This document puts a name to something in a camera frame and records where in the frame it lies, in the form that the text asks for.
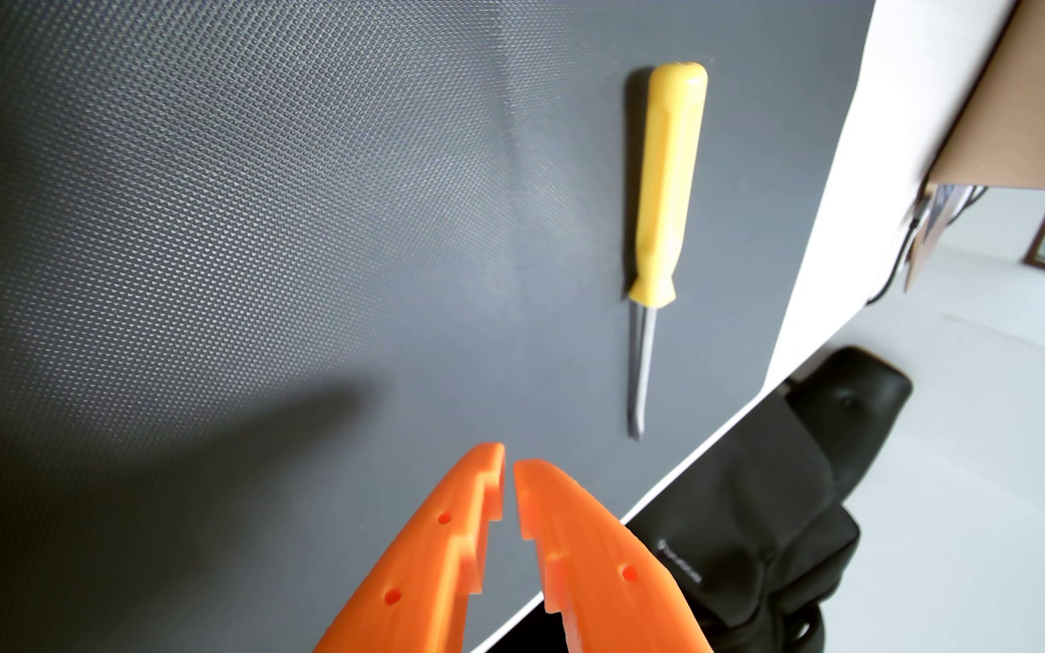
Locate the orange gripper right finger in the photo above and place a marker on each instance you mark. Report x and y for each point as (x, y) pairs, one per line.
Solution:
(604, 562)

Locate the brown cardboard box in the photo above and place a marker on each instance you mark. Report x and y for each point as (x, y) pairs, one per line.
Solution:
(1030, 100)

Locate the black leather chair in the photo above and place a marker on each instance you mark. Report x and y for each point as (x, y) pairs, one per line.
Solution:
(854, 408)

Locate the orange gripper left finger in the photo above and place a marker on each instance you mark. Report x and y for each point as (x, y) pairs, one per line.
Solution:
(418, 562)

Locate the dark grey textured mat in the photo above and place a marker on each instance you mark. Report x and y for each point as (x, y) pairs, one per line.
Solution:
(259, 227)

